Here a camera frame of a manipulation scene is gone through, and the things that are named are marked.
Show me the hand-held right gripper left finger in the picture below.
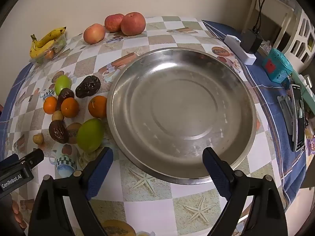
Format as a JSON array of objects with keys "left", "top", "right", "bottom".
[{"left": 28, "top": 147, "right": 114, "bottom": 236}]

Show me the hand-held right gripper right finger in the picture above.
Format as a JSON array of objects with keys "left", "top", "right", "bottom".
[{"left": 202, "top": 147, "right": 288, "bottom": 236}]

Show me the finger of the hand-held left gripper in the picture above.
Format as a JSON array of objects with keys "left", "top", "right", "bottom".
[{"left": 18, "top": 149, "right": 45, "bottom": 171}]

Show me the large green fruit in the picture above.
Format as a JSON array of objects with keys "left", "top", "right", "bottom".
[{"left": 76, "top": 118, "right": 105, "bottom": 153}]

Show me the small orange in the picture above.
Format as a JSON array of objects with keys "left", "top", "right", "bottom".
[{"left": 43, "top": 96, "right": 58, "bottom": 115}]

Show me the medium orange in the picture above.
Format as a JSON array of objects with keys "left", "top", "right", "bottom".
[{"left": 61, "top": 97, "right": 80, "bottom": 118}]

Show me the large orange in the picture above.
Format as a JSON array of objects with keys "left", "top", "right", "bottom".
[{"left": 88, "top": 95, "right": 108, "bottom": 118}]

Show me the dark reddish wrinkled fruit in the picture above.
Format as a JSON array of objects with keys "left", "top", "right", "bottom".
[{"left": 56, "top": 88, "right": 75, "bottom": 111}]

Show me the large steel basin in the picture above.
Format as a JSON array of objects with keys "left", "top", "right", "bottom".
[{"left": 106, "top": 47, "right": 258, "bottom": 185}]

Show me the large dark wrinkled fruit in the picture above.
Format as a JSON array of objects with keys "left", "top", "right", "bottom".
[{"left": 75, "top": 76, "right": 101, "bottom": 98}]

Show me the person's left hand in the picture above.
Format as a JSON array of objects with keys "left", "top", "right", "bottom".
[{"left": 11, "top": 199, "right": 28, "bottom": 230}]

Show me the dark brown wrinkled fruit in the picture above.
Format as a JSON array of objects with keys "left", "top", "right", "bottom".
[{"left": 48, "top": 120, "right": 69, "bottom": 143}]

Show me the brown kiwi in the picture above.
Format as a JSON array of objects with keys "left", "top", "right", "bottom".
[{"left": 66, "top": 122, "right": 82, "bottom": 144}]

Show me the small green fruit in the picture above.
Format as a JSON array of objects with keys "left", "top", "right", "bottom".
[{"left": 54, "top": 75, "right": 72, "bottom": 96}]

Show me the grey phone stand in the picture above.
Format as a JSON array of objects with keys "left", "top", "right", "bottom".
[{"left": 277, "top": 95, "right": 296, "bottom": 136}]

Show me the black smartphone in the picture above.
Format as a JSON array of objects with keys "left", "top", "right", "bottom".
[{"left": 290, "top": 84, "right": 306, "bottom": 152}]

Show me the clear plastic container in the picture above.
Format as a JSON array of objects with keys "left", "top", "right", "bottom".
[{"left": 31, "top": 33, "right": 67, "bottom": 64}]

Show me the yellow banana bunch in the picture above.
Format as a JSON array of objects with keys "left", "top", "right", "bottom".
[{"left": 30, "top": 26, "right": 67, "bottom": 59}]

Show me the teal box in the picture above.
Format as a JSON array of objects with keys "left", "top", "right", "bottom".
[{"left": 261, "top": 48, "right": 294, "bottom": 83}]

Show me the white power strip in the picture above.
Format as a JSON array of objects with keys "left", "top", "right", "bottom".
[{"left": 224, "top": 35, "right": 257, "bottom": 65}]

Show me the black power adapter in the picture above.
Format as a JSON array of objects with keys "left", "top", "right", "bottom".
[{"left": 240, "top": 29, "right": 263, "bottom": 54}]

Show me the pale red apple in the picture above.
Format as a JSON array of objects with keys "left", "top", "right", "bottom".
[{"left": 83, "top": 23, "right": 106, "bottom": 45}]

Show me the checkered printed tablecloth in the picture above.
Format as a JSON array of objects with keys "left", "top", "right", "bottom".
[{"left": 0, "top": 16, "right": 308, "bottom": 236}]

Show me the large red apple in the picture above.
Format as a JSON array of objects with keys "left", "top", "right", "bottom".
[{"left": 120, "top": 12, "right": 146, "bottom": 36}]

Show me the white chair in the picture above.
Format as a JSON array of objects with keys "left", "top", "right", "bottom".
[{"left": 245, "top": 0, "right": 315, "bottom": 64}]

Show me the black adapter cable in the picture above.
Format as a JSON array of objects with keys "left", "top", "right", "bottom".
[{"left": 252, "top": 0, "right": 275, "bottom": 33}]

